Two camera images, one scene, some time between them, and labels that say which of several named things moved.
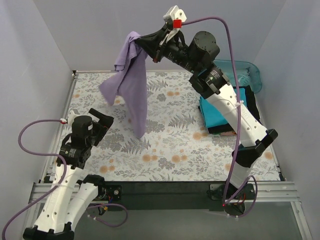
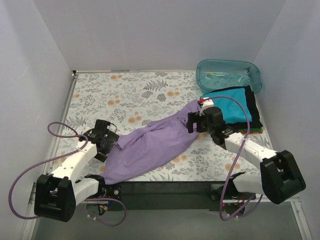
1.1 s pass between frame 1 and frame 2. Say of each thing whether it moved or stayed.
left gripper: moved
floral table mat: stayed
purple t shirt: moved
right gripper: moved
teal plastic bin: stayed
